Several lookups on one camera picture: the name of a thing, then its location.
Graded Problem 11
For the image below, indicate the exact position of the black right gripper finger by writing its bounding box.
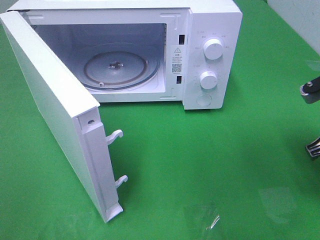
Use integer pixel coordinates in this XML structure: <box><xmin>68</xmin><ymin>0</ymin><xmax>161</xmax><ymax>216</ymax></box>
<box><xmin>305</xmin><ymin>137</ymin><xmax>320</xmax><ymax>158</ymax></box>

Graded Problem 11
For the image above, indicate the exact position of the round microwave door button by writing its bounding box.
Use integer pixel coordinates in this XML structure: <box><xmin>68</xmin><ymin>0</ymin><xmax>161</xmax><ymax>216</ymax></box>
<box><xmin>196</xmin><ymin>94</ymin><xmax>212</xmax><ymax>107</ymax></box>

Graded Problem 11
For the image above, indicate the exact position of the white microwave knob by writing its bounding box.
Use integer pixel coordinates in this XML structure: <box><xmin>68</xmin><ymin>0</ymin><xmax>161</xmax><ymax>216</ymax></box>
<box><xmin>203</xmin><ymin>37</ymin><xmax>224</xmax><ymax>60</ymax></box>
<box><xmin>199</xmin><ymin>71</ymin><xmax>218</xmax><ymax>90</ymax></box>

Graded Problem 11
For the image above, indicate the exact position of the white microwave door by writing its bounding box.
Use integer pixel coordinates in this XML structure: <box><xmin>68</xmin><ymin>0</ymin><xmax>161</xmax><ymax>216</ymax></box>
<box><xmin>0</xmin><ymin>11</ymin><xmax>128</xmax><ymax>222</ymax></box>

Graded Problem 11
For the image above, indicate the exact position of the white microwave oven body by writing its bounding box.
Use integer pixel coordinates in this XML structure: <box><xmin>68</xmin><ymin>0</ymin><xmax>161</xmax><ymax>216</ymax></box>
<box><xmin>3</xmin><ymin>0</ymin><xmax>243</xmax><ymax>110</ymax></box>

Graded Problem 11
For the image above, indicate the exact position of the glass microwave turntable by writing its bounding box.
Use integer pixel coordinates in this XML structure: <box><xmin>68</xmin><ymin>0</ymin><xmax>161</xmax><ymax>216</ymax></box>
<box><xmin>82</xmin><ymin>51</ymin><xmax>160</xmax><ymax>91</ymax></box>

